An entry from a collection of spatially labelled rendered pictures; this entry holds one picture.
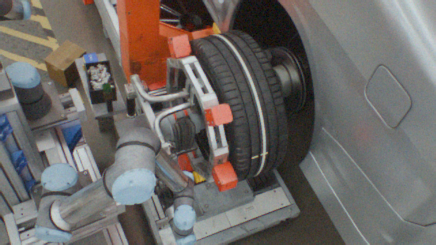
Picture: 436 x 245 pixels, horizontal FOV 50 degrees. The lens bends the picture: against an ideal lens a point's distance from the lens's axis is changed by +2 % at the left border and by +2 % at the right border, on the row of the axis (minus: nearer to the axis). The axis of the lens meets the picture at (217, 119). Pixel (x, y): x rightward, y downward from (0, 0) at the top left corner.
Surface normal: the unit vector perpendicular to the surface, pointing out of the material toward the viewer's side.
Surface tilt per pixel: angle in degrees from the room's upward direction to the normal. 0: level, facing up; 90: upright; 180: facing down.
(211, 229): 0
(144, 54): 90
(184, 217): 0
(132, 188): 84
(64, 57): 0
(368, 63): 90
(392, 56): 81
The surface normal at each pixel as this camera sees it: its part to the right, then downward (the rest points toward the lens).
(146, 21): 0.40, 0.78
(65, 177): 0.10, -0.67
